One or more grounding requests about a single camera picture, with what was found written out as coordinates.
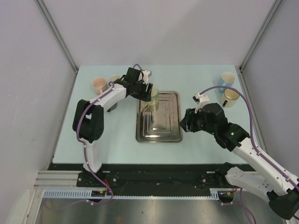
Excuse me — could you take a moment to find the white cable duct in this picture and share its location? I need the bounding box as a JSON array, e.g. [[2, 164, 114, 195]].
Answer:
[[43, 189, 233, 200]]

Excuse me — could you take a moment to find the green mug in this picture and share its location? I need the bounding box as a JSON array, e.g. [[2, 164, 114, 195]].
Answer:
[[141, 87, 159, 112]]

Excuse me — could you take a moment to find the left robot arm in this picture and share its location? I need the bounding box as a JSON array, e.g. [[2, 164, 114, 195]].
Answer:
[[72, 67, 153, 187]]

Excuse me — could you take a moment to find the dark teal mug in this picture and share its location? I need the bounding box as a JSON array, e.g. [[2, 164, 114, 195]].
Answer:
[[108, 75, 121, 82]]

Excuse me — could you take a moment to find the left aluminium frame post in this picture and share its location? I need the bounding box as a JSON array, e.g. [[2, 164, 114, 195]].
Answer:
[[34, 0, 78, 74]]

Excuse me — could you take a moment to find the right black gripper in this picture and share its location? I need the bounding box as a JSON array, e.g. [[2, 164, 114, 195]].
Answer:
[[178, 106, 217, 135]]

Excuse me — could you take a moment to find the pink mug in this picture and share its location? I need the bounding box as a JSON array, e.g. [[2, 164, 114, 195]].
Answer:
[[92, 77, 108, 95]]

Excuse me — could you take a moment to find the black mug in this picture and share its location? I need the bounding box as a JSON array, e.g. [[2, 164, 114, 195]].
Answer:
[[107, 103, 118, 112]]

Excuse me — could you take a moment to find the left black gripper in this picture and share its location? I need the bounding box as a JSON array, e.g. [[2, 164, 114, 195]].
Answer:
[[131, 80, 153, 102]]

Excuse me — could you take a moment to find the steel tray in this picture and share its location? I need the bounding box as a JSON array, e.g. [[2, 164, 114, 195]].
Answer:
[[135, 91, 183, 143]]

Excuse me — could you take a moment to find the right aluminium frame post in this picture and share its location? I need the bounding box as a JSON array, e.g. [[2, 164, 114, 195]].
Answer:
[[239, 0, 284, 73]]

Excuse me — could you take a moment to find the light blue mug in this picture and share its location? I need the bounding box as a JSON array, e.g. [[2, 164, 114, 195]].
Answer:
[[218, 72, 235, 87]]

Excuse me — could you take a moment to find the aluminium frame post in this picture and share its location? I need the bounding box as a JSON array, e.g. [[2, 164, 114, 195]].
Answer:
[[34, 0, 78, 74], [239, 0, 284, 73]]

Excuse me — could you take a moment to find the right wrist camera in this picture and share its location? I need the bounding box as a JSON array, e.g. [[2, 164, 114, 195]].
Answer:
[[193, 93, 210, 113]]

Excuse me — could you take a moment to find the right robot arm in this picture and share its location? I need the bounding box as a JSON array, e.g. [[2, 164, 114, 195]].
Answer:
[[180, 103, 299, 220]]

